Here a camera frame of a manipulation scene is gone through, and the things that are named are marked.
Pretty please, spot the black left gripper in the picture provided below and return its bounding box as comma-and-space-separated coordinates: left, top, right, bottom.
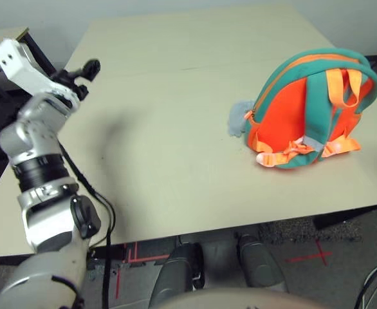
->
50, 59, 102, 102

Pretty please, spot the orange and teal backpack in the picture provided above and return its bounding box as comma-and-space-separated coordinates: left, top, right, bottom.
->
244, 47, 377, 171

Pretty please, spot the white and grey plush toy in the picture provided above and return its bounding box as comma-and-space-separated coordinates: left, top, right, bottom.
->
228, 99, 256, 138

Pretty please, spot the dark grey robot left leg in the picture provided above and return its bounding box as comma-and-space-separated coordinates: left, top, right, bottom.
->
151, 243, 205, 303

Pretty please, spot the dark grey robot leg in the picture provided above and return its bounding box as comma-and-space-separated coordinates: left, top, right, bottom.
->
151, 243, 205, 303
236, 234, 289, 292

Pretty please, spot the dark grey robot right leg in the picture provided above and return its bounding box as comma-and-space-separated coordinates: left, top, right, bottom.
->
236, 234, 289, 292

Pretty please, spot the grey robot torso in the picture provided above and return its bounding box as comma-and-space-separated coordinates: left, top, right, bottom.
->
152, 286, 331, 309

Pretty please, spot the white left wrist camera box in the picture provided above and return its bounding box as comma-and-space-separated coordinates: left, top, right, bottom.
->
0, 38, 80, 110

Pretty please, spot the beige side table black frame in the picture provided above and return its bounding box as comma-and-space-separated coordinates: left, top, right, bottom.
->
0, 27, 57, 107

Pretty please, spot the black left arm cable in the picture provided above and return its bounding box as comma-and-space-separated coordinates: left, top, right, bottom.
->
58, 141, 117, 309

